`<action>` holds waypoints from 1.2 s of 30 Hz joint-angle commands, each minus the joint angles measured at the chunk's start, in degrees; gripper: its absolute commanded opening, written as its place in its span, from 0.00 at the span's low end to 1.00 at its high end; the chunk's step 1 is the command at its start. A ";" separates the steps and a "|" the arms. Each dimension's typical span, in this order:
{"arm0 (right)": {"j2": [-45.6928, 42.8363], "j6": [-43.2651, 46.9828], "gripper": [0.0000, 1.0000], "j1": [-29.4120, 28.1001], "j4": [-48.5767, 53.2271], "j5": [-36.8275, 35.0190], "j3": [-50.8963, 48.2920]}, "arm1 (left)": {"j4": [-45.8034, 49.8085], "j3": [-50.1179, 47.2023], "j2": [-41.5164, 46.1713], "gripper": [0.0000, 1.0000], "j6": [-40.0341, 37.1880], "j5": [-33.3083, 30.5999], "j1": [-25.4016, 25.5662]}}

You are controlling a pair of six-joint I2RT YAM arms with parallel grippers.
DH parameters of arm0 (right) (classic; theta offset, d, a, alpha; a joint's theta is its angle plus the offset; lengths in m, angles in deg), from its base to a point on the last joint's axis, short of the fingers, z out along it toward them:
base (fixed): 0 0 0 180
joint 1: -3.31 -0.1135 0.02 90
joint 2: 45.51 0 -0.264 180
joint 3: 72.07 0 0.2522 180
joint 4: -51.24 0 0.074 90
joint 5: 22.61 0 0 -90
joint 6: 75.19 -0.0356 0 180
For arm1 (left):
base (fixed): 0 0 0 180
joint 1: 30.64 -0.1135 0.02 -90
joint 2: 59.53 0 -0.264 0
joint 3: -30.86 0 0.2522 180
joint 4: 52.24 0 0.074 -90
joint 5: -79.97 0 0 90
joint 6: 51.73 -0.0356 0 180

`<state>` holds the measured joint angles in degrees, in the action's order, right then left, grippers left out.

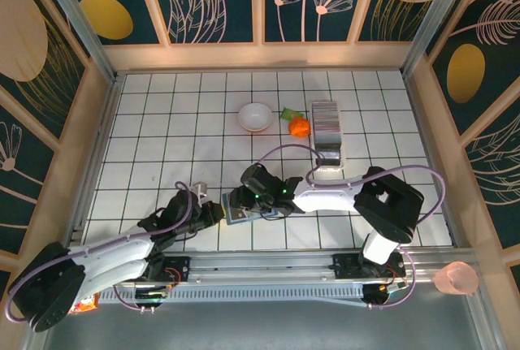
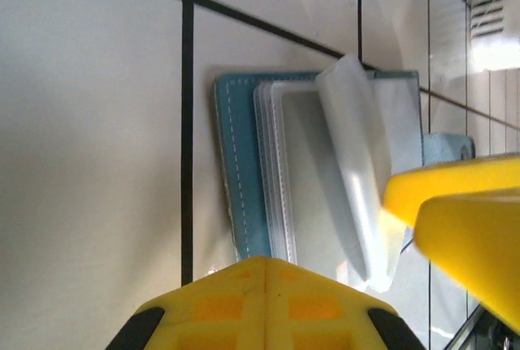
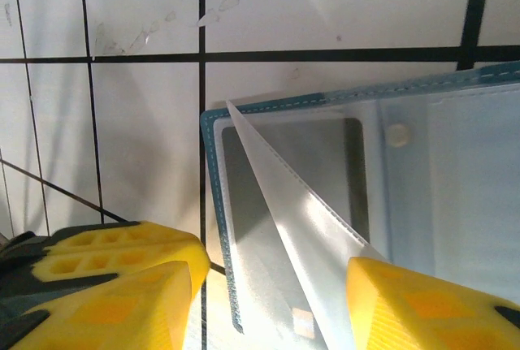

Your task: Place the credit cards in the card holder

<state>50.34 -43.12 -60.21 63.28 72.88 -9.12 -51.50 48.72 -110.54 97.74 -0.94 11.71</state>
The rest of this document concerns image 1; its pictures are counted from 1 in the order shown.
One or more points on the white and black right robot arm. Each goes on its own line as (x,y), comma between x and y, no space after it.
(325,200)

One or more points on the pink plastic cup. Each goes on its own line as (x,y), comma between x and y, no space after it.
(455,279)

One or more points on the black controller board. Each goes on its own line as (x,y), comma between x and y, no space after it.
(150,295)
(382,293)

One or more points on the orange toy fruit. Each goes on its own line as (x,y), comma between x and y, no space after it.
(298,126)

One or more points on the aluminium frame post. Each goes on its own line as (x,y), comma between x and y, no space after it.
(81,29)
(430,21)

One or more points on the white bowl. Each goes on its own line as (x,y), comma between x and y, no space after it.
(255,116)

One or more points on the green packet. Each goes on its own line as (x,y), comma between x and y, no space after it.
(289,113)

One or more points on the colourful snack packet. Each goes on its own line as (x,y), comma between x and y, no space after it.
(87,305)

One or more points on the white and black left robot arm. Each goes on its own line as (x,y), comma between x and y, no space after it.
(109,256)

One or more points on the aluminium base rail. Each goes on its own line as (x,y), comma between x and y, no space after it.
(260,266)

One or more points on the blue leather card holder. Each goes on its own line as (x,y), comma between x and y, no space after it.
(235,219)

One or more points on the row of plastic cards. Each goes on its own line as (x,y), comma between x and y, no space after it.
(326,122)

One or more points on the aluminium table side rail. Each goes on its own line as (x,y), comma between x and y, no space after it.
(97,151)
(430,151)

